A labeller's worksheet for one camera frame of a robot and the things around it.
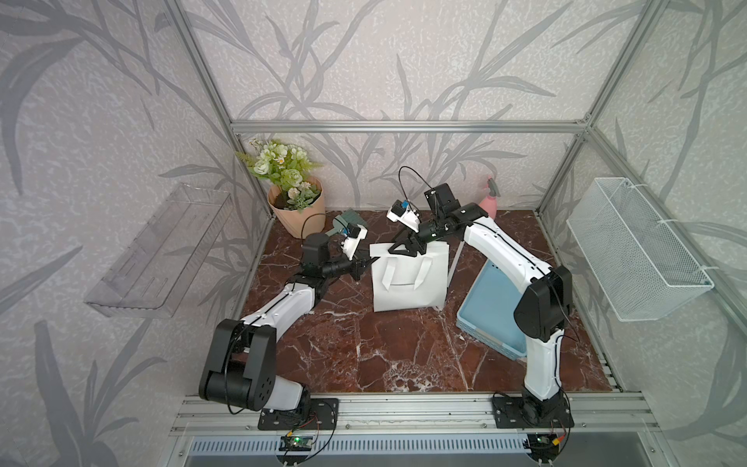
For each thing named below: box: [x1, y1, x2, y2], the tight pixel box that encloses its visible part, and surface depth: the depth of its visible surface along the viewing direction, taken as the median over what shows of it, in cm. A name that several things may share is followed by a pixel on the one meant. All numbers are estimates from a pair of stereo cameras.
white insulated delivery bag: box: [369, 241, 450, 313], surface depth 84 cm
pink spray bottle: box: [478, 177, 501, 220], surface depth 110 cm
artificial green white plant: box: [235, 139, 324, 213], surface depth 96 cm
